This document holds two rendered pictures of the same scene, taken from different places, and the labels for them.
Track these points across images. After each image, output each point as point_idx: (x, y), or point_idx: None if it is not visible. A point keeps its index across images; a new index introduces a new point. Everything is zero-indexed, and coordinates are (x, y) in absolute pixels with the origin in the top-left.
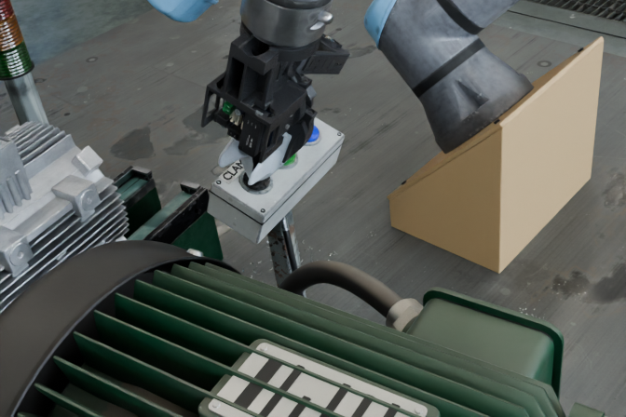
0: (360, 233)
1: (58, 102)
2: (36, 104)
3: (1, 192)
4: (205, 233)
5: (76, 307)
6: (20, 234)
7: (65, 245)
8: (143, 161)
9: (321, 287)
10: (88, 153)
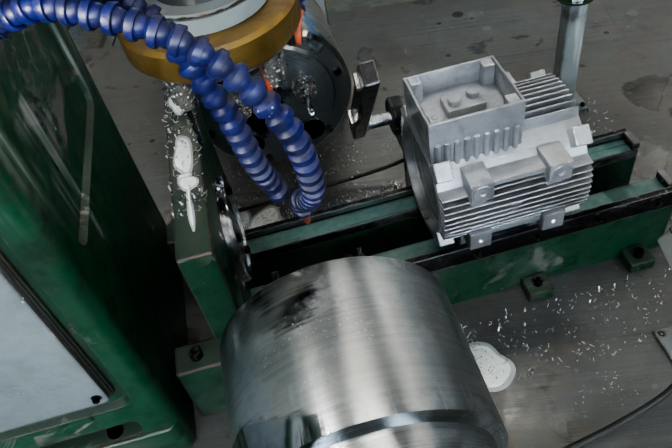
0: None
1: (605, 17)
2: (579, 31)
3: (495, 136)
4: (654, 222)
5: None
6: (491, 178)
7: (523, 197)
8: (644, 111)
9: None
10: (584, 130)
